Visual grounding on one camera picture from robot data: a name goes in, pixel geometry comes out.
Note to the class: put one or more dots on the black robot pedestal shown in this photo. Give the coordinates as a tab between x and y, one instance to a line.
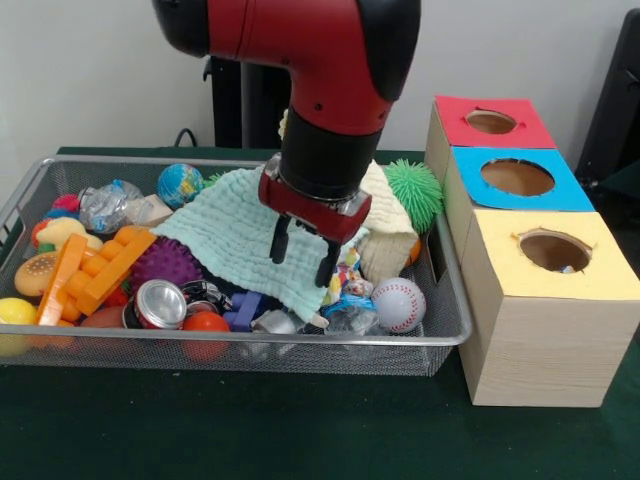
230	110

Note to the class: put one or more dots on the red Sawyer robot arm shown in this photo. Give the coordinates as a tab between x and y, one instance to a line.
320	60

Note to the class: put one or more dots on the mint green waffle cloth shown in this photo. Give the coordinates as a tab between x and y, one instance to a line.
225	225

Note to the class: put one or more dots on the purple spiky ball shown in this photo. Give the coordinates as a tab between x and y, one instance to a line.
167	262

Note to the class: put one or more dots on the dark green table cloth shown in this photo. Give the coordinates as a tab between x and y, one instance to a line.
625	192
250	430

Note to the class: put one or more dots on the white baseball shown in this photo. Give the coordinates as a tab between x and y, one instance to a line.
400	305

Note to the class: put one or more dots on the pale yellow waffle cloth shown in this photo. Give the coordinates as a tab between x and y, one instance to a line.
390	210

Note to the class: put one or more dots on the globe print ball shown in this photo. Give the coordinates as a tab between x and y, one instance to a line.
180	185

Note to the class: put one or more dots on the shallow mesh bin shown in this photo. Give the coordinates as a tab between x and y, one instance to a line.
300	357

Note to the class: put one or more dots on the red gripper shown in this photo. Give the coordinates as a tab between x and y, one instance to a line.
320	217

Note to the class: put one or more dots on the red ball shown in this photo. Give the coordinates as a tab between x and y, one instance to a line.
205	322

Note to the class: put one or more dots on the orange plastic block toy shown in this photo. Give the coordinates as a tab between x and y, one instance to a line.
100	280

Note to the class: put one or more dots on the green spiky rubber ball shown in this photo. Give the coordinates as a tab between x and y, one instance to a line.
415	192

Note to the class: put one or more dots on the crushed soda can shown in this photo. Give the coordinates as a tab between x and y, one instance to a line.
160	305

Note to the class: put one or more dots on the colourful polka dot cloth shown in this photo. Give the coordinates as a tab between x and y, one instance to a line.
567	269

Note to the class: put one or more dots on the yellow ball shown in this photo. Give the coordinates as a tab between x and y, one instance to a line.
17	312

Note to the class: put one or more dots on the wooden box with three holes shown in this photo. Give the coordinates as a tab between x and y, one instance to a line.
550	350

